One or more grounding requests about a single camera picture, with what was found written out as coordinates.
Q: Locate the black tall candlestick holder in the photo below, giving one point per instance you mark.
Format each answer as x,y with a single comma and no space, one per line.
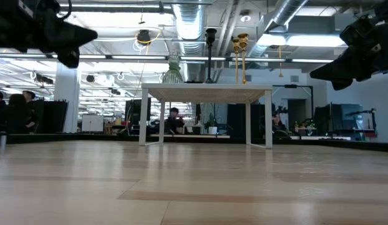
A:
210,36

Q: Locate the silver round ventilation duct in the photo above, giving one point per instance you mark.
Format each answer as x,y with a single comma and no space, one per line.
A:
190,25

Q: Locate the black table edge rail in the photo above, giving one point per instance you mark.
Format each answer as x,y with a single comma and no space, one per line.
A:
40,138

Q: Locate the black cabinet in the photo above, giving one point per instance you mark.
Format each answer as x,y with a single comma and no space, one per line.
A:
237,122

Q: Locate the white small shelf table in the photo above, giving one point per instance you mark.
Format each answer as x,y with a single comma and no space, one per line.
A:
212,93

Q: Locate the black monitors on desk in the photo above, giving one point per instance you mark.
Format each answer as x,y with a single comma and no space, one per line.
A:
337,118

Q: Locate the black partition panels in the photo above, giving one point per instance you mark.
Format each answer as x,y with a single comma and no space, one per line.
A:
53,115

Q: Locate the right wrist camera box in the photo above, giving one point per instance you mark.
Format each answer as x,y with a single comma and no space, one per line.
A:
359,31

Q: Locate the white round ceiling detector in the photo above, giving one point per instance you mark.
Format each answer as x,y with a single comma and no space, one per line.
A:
245,17

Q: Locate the black door frame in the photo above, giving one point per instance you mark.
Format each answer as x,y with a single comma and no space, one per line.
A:
311,100

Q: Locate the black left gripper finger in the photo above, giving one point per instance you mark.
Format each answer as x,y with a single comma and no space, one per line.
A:
68,34
69,57

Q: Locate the long ceiling light strip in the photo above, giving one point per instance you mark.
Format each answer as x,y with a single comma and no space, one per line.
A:
137,57

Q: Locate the green plant in white pot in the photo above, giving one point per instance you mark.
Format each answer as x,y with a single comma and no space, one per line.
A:
212,130

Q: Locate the green ribbed glass candle holder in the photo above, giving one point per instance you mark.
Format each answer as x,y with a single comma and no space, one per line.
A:
172,76

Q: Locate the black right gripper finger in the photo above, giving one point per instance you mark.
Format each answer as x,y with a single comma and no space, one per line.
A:
342,85
343,72

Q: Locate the gold tall candlestick holder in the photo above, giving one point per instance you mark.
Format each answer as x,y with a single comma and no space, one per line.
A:
243,62
235,62

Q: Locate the silver metal post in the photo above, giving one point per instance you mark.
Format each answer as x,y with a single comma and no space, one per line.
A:
3,140

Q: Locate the black computer monitor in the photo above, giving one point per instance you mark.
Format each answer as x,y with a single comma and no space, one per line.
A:
134,109

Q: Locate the white low cabinet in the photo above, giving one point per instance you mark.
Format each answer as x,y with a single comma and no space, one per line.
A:
92,123

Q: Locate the silver slanted ventilation duct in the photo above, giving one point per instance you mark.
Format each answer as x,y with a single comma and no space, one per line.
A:
290,9

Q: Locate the black round ceiling fixture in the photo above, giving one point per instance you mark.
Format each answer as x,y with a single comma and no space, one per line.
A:
143,36

